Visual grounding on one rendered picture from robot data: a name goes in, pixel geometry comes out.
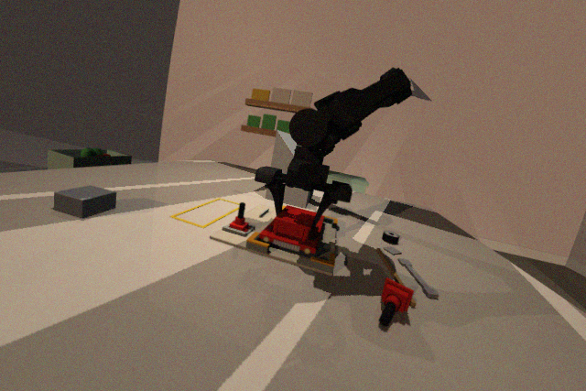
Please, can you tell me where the thin brown rod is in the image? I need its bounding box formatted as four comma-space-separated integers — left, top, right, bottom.
376, 248, 417, 308

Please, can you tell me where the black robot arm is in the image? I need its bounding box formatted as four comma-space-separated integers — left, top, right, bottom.
285, 68, 412, 191

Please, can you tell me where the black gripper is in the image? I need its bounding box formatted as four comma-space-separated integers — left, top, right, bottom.
255, 146, 353, 229

